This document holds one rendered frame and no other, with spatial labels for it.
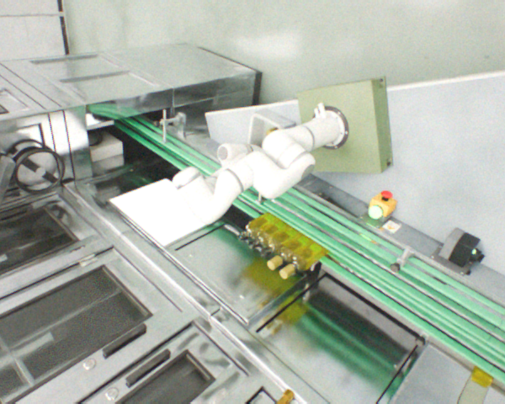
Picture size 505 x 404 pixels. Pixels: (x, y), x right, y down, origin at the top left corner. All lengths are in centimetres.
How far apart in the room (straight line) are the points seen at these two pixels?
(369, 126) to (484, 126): 33
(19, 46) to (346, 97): 390
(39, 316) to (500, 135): 152
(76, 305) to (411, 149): 125
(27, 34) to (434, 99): 413
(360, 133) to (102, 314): 106
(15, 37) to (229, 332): 398
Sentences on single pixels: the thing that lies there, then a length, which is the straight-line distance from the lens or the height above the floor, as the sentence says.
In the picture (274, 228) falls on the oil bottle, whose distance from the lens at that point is 151.
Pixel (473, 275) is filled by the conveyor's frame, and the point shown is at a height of 84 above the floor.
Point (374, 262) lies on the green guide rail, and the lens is 145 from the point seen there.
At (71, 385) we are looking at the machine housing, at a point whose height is 182.
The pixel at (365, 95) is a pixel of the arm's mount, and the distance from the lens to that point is 135.
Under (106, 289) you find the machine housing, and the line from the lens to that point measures 155.
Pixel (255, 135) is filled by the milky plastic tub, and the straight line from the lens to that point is 173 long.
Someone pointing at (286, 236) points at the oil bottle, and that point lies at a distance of 149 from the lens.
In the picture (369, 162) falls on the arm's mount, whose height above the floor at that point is 84.
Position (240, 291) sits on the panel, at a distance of 147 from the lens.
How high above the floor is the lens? 202
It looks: 40 degrees down
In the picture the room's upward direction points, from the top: 117 degrees counter-clockwise
